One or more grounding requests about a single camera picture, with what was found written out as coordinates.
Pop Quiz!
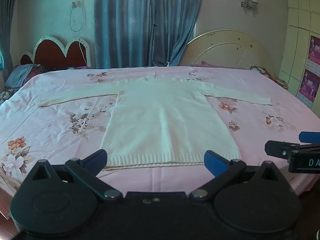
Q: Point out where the pink floral bedsheet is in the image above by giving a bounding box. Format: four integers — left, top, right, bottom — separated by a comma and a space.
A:
0, 65, 320, 202

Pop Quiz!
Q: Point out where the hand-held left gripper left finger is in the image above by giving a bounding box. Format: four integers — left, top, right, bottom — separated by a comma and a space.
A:
24, 149, 123, 203

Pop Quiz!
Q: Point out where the cream round headboard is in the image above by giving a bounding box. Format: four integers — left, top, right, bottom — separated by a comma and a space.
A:
180, 29, 275, 77

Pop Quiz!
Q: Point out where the white knit sweater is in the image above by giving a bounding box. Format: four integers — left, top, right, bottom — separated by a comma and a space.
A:
37, 76, 273, 167

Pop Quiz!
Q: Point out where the narrow blue curtain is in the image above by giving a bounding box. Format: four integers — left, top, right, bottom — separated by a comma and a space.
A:
0, 0, 20, 80

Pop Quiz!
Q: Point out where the blue pillow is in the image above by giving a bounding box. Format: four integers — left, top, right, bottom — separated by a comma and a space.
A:
5, 64, 33, 88

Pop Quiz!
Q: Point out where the wide blue curtain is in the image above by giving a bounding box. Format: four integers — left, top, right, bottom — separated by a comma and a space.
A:
94, 0, 207, 68

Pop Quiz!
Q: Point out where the purple pillow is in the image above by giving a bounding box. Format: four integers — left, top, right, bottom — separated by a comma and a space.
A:
191, 60, 251, 70

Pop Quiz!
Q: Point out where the red heart-shaped headboard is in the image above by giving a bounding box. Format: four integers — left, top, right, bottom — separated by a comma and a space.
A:
20, 35, 91, 72

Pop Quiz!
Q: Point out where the thin white cable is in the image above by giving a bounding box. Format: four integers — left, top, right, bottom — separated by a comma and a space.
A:
70, 0, 88, 66

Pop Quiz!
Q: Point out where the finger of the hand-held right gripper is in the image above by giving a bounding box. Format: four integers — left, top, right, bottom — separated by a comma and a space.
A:
264, 140, 302, 159
298, 131, 320, 143

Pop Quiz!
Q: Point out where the twin wall lamp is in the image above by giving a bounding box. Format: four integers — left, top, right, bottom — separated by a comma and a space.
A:
240, 0, 259, 10

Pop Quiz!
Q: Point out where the cream wardrobe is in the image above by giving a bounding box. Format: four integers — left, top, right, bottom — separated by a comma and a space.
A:
279, 0, 320, 110

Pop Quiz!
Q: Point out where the purple wall poster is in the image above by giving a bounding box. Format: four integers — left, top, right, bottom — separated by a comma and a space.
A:
307, 35, 320, 67
297, 69, 320, 103

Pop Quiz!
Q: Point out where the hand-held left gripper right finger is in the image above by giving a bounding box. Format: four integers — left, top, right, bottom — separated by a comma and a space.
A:
189, 150, 289, 202

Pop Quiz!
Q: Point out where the floral pillow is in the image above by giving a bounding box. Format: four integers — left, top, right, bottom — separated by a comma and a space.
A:
250, 65, 275, 78

